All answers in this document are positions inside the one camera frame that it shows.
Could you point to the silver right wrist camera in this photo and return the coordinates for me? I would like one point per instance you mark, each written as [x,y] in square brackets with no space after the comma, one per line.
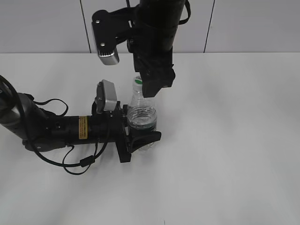
[110,29]

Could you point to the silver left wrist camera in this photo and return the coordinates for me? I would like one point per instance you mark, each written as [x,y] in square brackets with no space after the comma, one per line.
[106,98]

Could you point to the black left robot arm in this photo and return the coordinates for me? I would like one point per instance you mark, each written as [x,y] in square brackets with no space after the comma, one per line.
[43,131]

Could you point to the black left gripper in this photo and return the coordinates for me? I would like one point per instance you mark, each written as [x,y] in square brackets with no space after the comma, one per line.
[109,127]

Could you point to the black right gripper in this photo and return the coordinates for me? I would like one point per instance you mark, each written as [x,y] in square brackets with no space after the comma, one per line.
[156,69]

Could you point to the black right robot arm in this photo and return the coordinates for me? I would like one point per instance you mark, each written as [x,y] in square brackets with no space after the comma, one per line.
[156,23]

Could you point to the white green bottle cap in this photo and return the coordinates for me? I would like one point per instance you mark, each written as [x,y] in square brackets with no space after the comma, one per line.
[137,84]

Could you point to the clear Cestbon water bottle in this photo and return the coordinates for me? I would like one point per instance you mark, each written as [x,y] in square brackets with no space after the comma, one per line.
[141,114]

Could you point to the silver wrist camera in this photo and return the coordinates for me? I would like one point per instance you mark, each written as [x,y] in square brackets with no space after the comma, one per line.
[110,29]
[106,98]

